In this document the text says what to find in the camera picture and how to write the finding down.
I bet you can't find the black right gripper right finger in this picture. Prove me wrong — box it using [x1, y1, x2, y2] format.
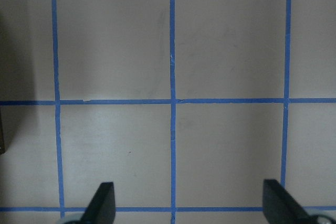
[262, 179, 335, 224]

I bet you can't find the dark wooden drawer cabinet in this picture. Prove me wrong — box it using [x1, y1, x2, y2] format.
[1, 27, 6, 155]

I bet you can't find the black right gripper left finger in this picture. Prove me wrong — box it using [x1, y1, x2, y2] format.
[59, 182, 116, 224]

